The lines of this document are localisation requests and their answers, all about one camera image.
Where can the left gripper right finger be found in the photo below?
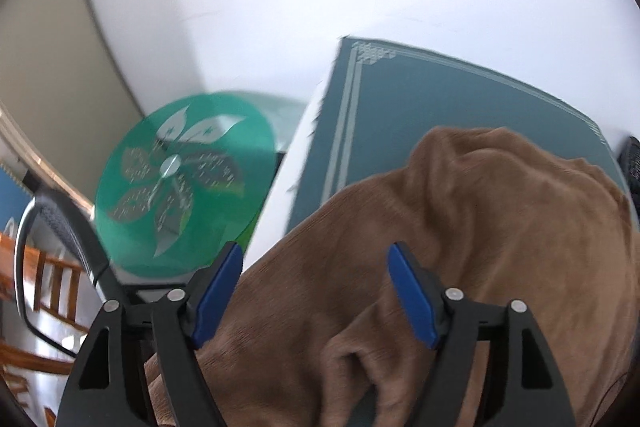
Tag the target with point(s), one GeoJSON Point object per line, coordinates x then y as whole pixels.
{"type": "Point", "coordinates": [522, 385]}

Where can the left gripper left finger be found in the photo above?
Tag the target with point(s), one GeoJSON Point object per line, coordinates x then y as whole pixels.
{"type": "Point", "coordinates": [107, 386]}

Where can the brown fleece garment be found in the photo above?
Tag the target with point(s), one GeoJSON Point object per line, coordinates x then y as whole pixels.
{"type": "Point", "coordinates": [316, 322]}

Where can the wooden chair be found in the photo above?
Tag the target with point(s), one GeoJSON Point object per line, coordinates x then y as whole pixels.
{"type": "Point", "coordinates": [37, 350]}

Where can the green round flower disc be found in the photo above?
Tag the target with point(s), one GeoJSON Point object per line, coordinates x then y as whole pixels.
{"type": "Point", "coordinates": [187, 179]}

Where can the black mesh chair right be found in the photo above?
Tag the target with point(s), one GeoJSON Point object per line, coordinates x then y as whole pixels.
{"type": "Point", "coordinates": [629, 161]}

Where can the grey tall cabinet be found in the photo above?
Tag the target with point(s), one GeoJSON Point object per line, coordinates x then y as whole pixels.
{"type": "Point", "coordinates": [64, 93]}

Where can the teal table mat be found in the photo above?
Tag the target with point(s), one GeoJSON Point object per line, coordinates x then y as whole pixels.
{"type": "Point", "coordinates": [382, 97]}

